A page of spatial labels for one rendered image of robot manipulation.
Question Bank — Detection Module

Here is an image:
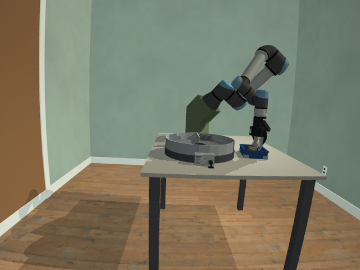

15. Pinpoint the blue crate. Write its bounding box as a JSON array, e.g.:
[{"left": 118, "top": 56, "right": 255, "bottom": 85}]
[{"left": 239, "top": 144, "right": 269, "bottom": 160}]

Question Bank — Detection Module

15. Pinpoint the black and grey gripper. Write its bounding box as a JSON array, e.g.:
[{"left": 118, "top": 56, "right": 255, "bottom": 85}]
[{"left": 249, "top": 116, "right": 267, "bottom": 150}]

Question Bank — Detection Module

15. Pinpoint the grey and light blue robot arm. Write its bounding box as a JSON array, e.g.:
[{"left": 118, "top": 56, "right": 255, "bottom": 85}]
[{"left": 203, "top": 45, "right": 289, "bottom": 117}]

